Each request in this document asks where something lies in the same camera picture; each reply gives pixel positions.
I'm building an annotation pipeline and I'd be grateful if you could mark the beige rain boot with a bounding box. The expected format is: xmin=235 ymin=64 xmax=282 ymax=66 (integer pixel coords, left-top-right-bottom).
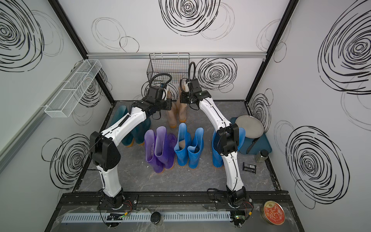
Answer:
xmin=176 ymin=87 xmax=187 ymax=123
xmin=166 ymin=90 xmax=177 ymax=128

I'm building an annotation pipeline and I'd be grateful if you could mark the purple rain boot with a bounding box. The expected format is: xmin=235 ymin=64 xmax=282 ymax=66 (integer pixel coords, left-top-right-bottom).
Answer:
xmin=154 ymin=126 xmax=177 ymax=169
xmin=144 ymin=130 xmax=164 ymax=173

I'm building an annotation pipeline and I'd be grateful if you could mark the dark green rain boot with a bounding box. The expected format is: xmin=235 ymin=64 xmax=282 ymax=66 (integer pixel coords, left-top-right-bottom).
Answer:
xmin=110 ymin=105 xmax=134 ymax=148
xmin=131 ymin=118 xmax=151 ymax=145

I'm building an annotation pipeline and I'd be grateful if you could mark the blue rain boot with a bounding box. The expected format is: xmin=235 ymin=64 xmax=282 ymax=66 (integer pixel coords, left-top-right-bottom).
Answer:
xmin=174 ymin=123 xmax=191 ymax=166
xmin=187 ymin=128 xmax=204 ymax=169
xmin=212 ymin=131 xmax=224 ymax=168
xmin=237 ymin=127 xmax=245 ymax=151

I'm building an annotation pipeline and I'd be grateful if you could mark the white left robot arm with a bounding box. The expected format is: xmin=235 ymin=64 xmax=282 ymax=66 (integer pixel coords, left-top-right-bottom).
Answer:
xmin=89 ymin=73 xmax=172 ymax=210

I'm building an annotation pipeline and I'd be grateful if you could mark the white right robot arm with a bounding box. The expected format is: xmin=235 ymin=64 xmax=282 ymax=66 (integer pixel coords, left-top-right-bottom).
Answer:
xmin=180 ymin=62 xmax=246 ymax=207

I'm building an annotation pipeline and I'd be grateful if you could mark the grey round plate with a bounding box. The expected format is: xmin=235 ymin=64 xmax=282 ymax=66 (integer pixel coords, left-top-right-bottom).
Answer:
xmin=235 ymin=115 xmax=264 ymax=139

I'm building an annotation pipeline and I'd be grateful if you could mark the teal square tray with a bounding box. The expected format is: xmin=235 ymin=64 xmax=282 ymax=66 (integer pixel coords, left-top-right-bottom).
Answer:
xmin=231 ymin=117 xmax=272 ymax=155

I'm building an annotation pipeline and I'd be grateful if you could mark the small glass jar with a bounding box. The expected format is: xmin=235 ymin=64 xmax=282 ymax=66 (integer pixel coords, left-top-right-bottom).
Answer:
xmin=255 ymin=149 xmax=269 ymax=162

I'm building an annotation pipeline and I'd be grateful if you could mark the small black packet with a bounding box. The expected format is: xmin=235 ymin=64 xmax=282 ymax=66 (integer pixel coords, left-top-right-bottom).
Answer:
xmin=243 ymin=162 xmax=257 ymax=174

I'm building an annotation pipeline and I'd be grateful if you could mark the black round knob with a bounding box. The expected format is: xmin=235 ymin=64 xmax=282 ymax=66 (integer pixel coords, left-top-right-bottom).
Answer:
xmin=150 ymin=212 xmax=162 ymax=224

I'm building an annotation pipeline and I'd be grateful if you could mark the red round tin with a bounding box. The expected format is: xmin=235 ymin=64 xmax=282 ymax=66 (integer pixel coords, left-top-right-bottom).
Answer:
xmin=260 ymin=200 xmax=286 ymax=226

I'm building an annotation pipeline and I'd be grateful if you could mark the black wire basket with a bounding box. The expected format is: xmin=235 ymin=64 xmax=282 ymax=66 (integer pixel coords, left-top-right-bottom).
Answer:
xmin=146 ymin=53 xmax=190 ymax=84

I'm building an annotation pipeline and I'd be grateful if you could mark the white wire basket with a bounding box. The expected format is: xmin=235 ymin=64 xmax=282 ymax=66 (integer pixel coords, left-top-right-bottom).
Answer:
xmin=44 ymin=60 xmax=102 ymax=118

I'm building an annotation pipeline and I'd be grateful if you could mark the white slotted cable duct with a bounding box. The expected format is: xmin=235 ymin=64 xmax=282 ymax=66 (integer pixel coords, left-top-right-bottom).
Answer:
xmin=61 ymin=211 xmax=232 ymax=223

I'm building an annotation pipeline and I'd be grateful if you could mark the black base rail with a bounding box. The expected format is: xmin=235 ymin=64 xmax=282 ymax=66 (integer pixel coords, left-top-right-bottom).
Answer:
xmin=58 ymin=190 xmax=291 ymax=210

